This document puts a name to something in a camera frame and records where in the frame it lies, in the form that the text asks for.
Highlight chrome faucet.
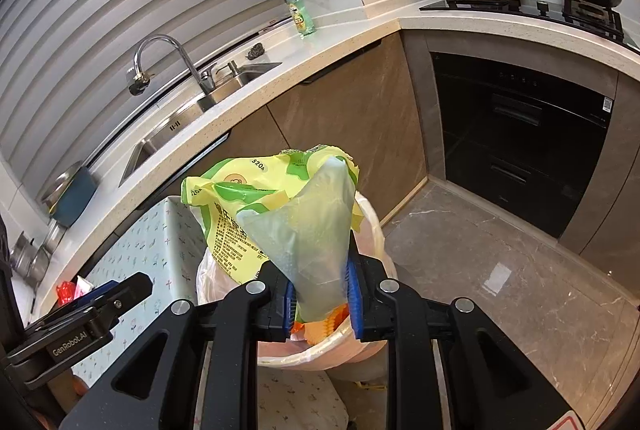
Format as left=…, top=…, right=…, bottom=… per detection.
left=127, top=34, right=217, bottom=96

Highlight floral table cloth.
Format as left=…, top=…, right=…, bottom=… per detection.
left=62, top=195, right=211, bottom=391

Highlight black built-in oven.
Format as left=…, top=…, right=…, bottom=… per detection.
left=431, top=52, right=617, bottom=241

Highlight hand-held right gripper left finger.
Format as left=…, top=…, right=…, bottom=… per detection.
left=59, top=260, right=298, bottom=430

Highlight green dish soap bottle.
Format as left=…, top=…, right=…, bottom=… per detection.
left=285, top=0, right=317, bottom=38

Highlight green yellow food package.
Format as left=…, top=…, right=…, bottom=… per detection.
left=180, top=144, right=362, bottom=285

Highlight stainless steel sink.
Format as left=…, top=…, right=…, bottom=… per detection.
left=118, top=62, right=283, bottom=187

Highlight blue plastic basin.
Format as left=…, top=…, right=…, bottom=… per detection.
left=50, top=167, right=98, bottom=228

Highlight pink patterned paper cup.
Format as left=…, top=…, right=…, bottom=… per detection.
left=74, top=275, right=96, bottom=301

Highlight clear plastic bag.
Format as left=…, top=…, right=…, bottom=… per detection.
left=248, top=157, right=358, bottom=326

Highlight white lined waste bin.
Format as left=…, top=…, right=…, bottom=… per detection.
left=196, top=192, right=398, bottom=383

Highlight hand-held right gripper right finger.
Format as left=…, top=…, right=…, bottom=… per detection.
left=346, top=232, right=577, bottom=430

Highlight stacked steel pots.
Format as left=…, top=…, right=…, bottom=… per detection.
left=9, top=230, right=48, bottom=285

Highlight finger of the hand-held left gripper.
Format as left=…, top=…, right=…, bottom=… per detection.
left=57, top=281, right=126, bottom=311
left=92, top=272, right=153, bottom=326

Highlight brown base cabinet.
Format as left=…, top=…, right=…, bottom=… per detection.
left=230, top=32, right=428, bottom=225

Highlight black gas stove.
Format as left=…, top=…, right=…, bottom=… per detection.
left=419, top=0, right=640, bottom=45

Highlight white patterned cushion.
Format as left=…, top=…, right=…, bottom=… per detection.
left=257, top=367, right=348, bottom=430

